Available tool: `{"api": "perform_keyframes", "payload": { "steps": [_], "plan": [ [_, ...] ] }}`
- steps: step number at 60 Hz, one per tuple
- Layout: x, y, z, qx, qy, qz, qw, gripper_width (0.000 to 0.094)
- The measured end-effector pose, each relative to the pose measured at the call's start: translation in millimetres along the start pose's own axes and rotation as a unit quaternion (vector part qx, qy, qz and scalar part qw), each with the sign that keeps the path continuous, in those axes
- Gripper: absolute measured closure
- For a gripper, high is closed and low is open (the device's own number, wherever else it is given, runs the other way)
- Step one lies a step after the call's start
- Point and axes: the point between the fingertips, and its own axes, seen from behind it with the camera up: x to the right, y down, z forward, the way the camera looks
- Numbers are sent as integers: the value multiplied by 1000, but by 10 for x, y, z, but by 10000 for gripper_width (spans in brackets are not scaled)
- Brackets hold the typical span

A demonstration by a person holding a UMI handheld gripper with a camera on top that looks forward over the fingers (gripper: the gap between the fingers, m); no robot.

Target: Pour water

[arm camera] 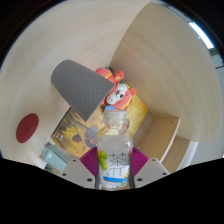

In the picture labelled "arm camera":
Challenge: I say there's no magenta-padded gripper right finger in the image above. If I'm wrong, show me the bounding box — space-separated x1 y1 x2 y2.
128 147 171 189

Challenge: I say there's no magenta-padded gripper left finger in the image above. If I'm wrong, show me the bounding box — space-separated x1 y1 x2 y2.
58 147 101 190

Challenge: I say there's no clear plastic drink bottle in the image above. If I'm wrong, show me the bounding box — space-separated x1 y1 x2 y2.
96 109 135 191

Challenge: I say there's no teal faceted vase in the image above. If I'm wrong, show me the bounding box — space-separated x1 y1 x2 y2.
40 141 73 173

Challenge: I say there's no short wooden shelf board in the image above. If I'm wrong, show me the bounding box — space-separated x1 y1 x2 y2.
161 135 192 175

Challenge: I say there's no wide wooden shelf board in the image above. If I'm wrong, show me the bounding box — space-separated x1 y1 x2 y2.
134 115 183 165

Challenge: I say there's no yellow poppy flower painting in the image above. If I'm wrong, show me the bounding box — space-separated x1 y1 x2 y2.
50 95 150 160

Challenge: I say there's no flat round red coaster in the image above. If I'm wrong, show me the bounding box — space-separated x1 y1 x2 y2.
15 113 40 144

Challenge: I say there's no red plush toy figure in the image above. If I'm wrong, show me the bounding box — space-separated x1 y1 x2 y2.
94 67 139 111

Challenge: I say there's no grey mug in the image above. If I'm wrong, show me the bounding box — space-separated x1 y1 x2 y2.
50 59 116 123

